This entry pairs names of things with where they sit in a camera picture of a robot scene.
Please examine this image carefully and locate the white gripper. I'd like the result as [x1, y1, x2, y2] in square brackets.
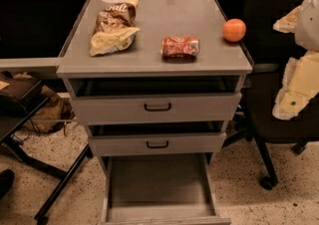
[272, 0, 319, 120]

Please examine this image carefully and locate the red coke can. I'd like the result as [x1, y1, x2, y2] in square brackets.
[161, 36, 200, 59]

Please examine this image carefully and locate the grey drawer cabinet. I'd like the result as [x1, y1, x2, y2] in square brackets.
[55, 0, 254, 225]

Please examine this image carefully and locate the grey middle drawer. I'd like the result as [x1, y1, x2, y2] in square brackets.
[88, 121, 226, 156]

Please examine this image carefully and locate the grey drawer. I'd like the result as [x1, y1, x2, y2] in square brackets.
[88, 121, 226, 156]
[102, 153, 231, 225]
[71, 77, 241, 125]

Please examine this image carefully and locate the grey top drawer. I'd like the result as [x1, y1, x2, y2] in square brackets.
[71, 77, 241, 125]

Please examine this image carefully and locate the grey bottom drawer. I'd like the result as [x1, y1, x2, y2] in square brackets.
[102, 153, 231, 225]

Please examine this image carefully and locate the black office chair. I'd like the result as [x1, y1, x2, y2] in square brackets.
[227, 0, 319, 190]

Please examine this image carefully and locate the orange fruit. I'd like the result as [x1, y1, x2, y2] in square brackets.
[222, 19, 246, 42]

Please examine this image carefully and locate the brown chip bag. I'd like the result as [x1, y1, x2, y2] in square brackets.
[90, 0, 140, 56]

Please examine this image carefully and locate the black side table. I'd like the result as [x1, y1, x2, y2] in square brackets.
[0, 81, 94, 225]

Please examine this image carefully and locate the black shoe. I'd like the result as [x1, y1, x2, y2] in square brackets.
[0, 169, 15, 199]

